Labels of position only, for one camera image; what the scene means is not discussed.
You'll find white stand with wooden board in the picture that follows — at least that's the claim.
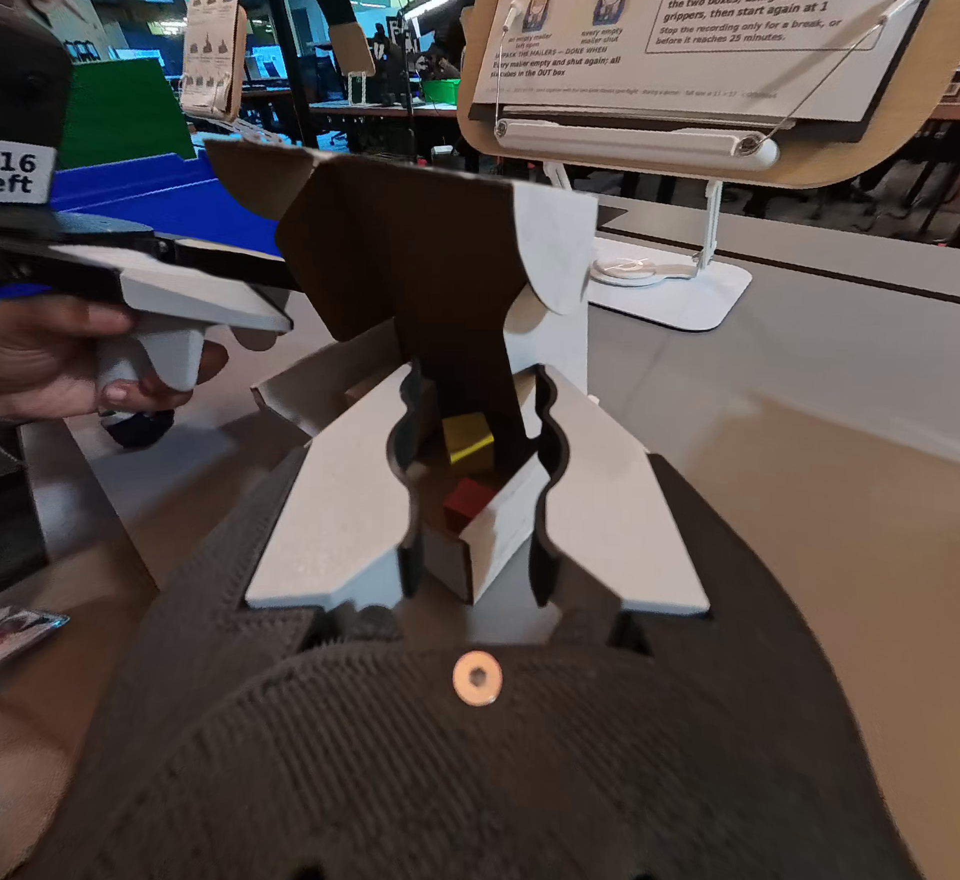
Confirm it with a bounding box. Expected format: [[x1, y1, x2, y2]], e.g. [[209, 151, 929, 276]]
[[456, 0, 960, 332]]

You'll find white cardboard mailer box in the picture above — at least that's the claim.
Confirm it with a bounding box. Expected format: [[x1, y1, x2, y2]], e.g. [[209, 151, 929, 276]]
[[204, 139, 600, 605]]

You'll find large green plastic bin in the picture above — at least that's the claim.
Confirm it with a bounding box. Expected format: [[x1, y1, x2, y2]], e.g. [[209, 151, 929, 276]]
[[58, 59, 199, 170]]

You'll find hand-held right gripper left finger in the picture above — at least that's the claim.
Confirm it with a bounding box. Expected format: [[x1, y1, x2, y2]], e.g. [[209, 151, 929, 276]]
[[244, 364, 423, 611]]

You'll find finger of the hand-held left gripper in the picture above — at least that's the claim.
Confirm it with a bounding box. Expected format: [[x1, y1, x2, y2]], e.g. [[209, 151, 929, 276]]
[[56, 246, 295, 394], [156, 237, 303, 290]]

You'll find grey desk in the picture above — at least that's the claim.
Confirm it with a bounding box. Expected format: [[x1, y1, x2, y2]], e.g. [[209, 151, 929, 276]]
[[22, 194, 960, 596]]

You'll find red cube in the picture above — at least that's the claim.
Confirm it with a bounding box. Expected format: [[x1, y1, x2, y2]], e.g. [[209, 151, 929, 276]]
[[441, 477, 499, 534]]

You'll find cardboard poster with printed figures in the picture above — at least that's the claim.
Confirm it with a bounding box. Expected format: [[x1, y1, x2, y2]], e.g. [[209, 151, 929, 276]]
[[180, 0, 260, 121]]

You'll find printed photo card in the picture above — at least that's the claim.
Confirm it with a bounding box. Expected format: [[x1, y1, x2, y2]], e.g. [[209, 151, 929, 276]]
[[0, 605, 71, 665]]

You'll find cardboard sign on stand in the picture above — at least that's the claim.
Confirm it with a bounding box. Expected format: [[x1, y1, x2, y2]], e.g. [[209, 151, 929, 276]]
[[307, 0, 378, 105]]

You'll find person's left hand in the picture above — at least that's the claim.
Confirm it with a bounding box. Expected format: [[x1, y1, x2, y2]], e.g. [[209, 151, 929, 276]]
[[0, 297, 231, 422]]

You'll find yellow cube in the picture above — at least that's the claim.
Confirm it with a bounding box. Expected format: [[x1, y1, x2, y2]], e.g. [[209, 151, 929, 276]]
[[441, 411, 498, 470]]

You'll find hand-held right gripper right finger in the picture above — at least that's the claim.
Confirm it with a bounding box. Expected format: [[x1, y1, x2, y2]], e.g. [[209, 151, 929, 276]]
[[529, 363, 712, 615]]

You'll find printed instruction sheet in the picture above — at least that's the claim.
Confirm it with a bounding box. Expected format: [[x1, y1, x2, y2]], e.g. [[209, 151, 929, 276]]
[[480, 0, 945, 124]]

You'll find blue plastic bin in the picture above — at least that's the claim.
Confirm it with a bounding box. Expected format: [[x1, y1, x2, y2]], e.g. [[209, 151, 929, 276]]
[[48, 151, 290, 260]]

